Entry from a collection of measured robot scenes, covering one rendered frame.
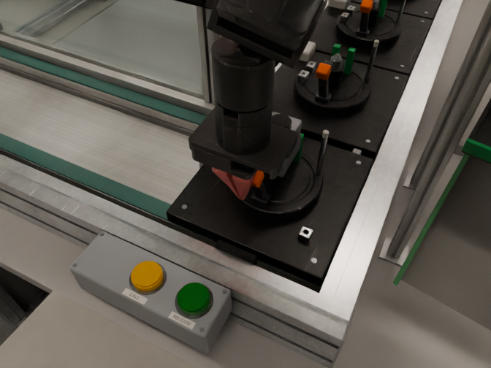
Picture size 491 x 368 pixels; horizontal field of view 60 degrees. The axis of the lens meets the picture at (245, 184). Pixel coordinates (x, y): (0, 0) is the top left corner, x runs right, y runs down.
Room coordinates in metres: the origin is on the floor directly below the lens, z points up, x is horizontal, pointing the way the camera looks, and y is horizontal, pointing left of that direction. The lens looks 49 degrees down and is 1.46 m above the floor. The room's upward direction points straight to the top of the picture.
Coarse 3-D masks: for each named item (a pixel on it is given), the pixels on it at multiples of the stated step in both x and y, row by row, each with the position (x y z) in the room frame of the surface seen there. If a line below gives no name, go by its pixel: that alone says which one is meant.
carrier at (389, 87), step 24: (312, 48) 0.77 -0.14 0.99; (336, 48) 0.69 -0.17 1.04; (288, 72) 0.72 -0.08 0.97; (312, 72) 0.68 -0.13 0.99; (336, 72) 0.64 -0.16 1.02; (360, 72) 0.69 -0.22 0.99; (384, 72) 0.72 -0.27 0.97; (288, 96) 0.64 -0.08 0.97; (312, 96) 0.62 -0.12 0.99; (336, 96) 0.61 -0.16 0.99; (360, 96) 0.61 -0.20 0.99; (384, 96) 0.64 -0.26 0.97; (312, 120) 0.57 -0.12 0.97; (336, 120) 0.57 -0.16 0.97; (360, 120) 0.57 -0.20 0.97; (384, 120) 0.57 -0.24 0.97; (336, 144) 0.52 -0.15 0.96; (360, 144) 0.51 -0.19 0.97
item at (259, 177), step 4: (256, 172) 0.36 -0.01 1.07; (260, 172) 0.36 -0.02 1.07; (256, 176) 0.35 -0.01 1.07; (260, 176) 0.35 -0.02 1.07; (256, 180) 0.35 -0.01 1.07; (260, 180) 0.35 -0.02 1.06; (252, 184) 0.35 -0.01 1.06; (256, 184) 0.34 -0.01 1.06; (260, 184) 0.35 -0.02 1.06; (252, 188) 0.36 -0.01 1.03; (256, 188) 0.36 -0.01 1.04; (260, 188) 0.36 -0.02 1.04; (264, 188) 0.37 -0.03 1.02; (256, 192) 0.37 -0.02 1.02; (260, 192) 0.36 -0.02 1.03; (264, 192) 0.37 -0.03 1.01; (256, 196) 0.37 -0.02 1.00; (260, 196) 0.37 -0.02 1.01; (264, 196) 0.37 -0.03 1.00
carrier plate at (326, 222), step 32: (352, 160) 0.48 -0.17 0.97; (192, 192) 0.41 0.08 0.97; (224, 192) 0.41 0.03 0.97; (352, 192) 0.41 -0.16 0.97; (192, 224) 0.35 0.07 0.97; (224, 224) 0.35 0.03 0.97; (256, 224) 0.35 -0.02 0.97; (288, 224) 0.35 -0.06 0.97; (320, 224) 0.35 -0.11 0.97; (288, 256) 0.30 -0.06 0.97; (320, 256) 0.30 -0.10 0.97
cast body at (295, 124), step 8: (272, 112) 0.46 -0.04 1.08; (272, 120) 0.43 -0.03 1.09; (280, 120) 0.43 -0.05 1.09; (288, 120) 0.43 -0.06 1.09; (296, 120) 0.44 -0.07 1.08; (288, 128) 0.42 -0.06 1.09; (296, 128) 0.42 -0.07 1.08; (296, 152) 0.43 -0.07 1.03; (288, 160) 0.40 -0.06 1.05; (280, 176) 0.39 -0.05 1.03
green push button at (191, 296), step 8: (184, 288) 0.25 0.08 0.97; (192, 288) 0.25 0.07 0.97; (200, 288) 0.25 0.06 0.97; (184, 296) 0.24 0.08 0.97; (192, 296) 0.24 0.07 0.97; (200, 296) 0.24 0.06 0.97; (208, 296) 0.24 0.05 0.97; (184, 304) 0.23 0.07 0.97; (192, 304) 0.23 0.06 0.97; (200, 304) 0.23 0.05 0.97; (208, 304) 0.23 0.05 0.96; (184, 312) 0.22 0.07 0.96; (192, 312) 0.22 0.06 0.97; (200, 312) 0.22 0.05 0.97
